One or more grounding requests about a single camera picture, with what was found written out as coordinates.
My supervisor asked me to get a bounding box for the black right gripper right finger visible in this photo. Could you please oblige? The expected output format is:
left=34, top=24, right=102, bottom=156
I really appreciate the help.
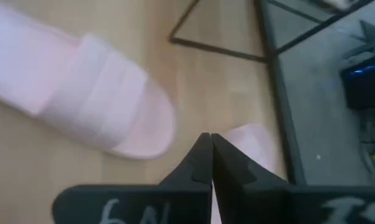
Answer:
left=211, top=133, right=375, bottom=224

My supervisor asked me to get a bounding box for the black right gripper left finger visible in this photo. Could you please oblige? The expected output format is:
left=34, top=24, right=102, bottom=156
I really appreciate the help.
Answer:
left=52, top=133, right=214, bottom=224

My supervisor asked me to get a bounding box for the black device with blue light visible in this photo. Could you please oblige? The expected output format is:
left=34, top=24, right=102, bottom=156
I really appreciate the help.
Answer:
left=339, top=51, right=375, bottom=110

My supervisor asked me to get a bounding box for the pink slide sandal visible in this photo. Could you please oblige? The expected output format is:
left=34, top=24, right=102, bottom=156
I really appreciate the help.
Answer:
left=211, top=123, right=280, bottom=224
left=0, top=0, right=177, bottom=160

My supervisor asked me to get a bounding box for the black aluminium table frame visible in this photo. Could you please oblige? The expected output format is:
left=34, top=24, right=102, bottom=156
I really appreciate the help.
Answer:
left=254, top=0, right=306, bottom=186

